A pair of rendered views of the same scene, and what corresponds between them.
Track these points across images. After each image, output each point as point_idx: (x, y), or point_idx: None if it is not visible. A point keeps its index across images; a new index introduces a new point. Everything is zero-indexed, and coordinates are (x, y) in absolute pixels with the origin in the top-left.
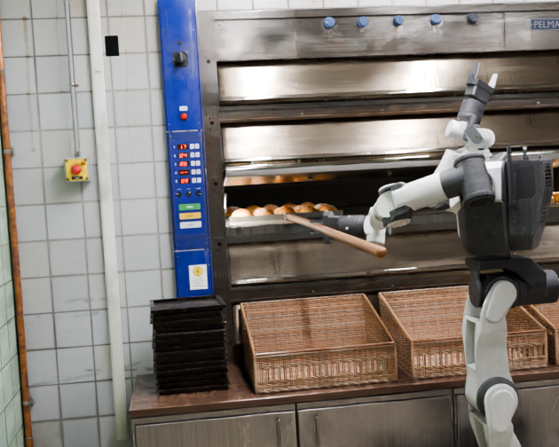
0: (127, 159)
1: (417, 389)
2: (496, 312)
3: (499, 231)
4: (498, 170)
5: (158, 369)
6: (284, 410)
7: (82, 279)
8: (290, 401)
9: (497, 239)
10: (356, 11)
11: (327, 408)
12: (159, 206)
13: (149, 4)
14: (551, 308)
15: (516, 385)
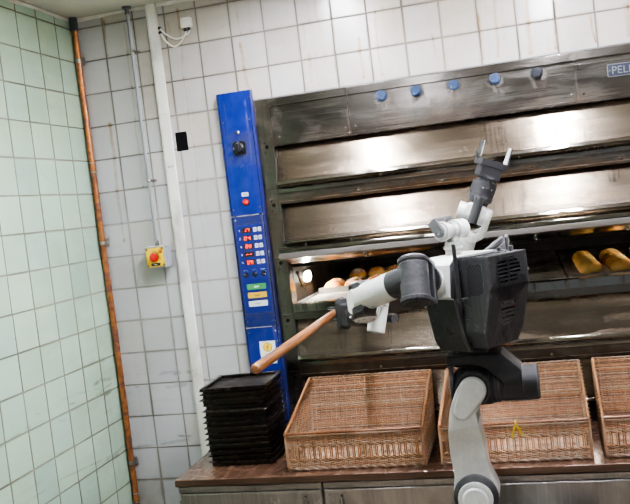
0: (201, 244)
1: (441, 476)
2: (463, 410)
3: (457, 329)
4: (447, 268)
5: (210, 442)
6: (311, 488)
7: (171, 354)
8: (315, 480)
9: (456, 337)
10: (407, 82)
11: (352, 489)
12: (231, 286)
13: (211, 99)
14: None
15: (552, 477)
